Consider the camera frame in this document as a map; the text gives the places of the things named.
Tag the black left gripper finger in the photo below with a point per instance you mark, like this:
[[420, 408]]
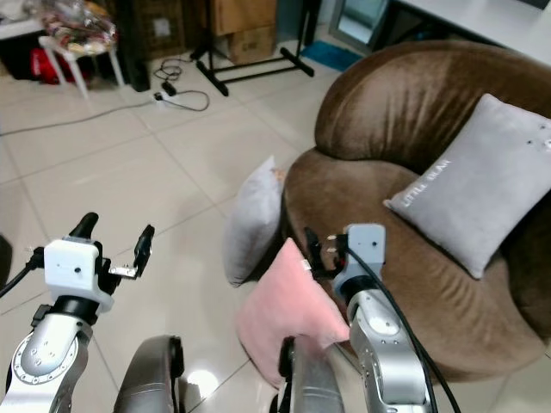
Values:
[[144, 248], [83, 226]]

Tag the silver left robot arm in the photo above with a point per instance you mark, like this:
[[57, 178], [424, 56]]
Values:
[[52, 361]]

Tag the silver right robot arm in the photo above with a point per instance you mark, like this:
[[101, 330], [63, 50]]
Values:
[[383, 344]]

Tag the plain grey pillow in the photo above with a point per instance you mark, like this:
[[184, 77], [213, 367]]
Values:
[[254, 224]]

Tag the pink pillow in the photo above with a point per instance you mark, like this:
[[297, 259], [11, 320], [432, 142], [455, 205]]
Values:
[[284, 314]]

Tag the brown round sofa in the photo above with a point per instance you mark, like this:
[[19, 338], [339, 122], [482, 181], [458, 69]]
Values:
[[379, 112]]

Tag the grey pillow with lettering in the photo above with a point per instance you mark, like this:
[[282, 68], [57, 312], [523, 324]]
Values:
[[473, 198]]

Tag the blue floor mat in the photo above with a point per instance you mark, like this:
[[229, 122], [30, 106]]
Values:
[[327, 57]]

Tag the grey left robot leg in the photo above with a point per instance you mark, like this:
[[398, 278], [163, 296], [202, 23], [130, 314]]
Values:
[[146, 379]]

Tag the grey robot leg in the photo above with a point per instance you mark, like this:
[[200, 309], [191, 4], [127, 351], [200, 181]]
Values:
[[310, 383], [146, 379]]

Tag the grey right robot leg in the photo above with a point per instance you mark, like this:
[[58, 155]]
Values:
[[310, 383]]

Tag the white plastic stool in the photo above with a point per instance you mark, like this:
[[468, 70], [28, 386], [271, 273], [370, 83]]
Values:
[[77, 76]]

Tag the white power strip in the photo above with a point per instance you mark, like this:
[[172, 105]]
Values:
[[170, 99]]

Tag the red bag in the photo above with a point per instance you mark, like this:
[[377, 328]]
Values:
[[43, 67]]

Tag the black tall speaker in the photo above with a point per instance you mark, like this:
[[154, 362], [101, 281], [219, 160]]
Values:
[[133, 43]]

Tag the clear bag of patterned items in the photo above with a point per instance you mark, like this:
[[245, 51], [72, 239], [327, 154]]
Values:
[[82, 30]]

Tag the white low shelf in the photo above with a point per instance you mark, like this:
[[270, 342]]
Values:
[[17, 26]]

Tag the small cardboard box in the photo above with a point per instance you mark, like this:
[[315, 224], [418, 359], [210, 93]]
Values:
[[250, 45]]

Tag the dark cabinet with label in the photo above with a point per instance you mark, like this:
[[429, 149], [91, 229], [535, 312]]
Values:
[[170, 27]]

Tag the framed glass panel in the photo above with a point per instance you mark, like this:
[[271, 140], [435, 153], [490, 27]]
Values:
[[360, 19]]

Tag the large cardboard box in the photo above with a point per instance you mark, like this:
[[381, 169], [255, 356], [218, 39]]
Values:
[[243, 15]]

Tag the white table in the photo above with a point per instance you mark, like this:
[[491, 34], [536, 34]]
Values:
[[482, 15]]

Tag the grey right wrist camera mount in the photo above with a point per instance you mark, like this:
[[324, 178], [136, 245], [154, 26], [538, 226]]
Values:
[[363, 249]]

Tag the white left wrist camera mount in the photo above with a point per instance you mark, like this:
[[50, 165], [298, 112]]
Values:
[[73, 268]]

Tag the black metal stand frame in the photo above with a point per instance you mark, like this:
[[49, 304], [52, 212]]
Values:
[[263, 76]]

